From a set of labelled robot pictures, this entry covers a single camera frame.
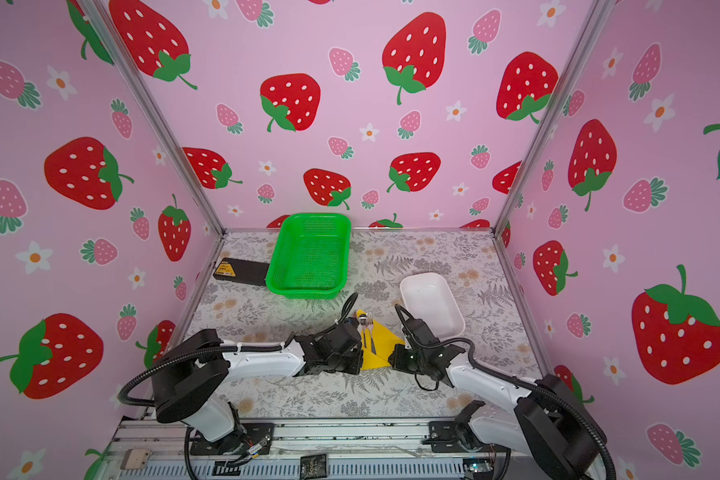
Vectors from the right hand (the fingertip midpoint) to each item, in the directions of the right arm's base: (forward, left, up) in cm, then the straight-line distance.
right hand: (387, 359), depth 85 cm
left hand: (-2, +6, 0) cm, 6 cm away
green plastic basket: (+37, +33, -2) cm, 50 cm away
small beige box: (-31, +58, +1) cm, 66 cm away
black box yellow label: (+27, +56, 0) cm, 62 cm away
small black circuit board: (-28, +15, 0) cm, 31 cm away
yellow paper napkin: (+6, +3, -2) cm, 7 cm away
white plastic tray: (+23, -13, -1) cm, 27 cm away
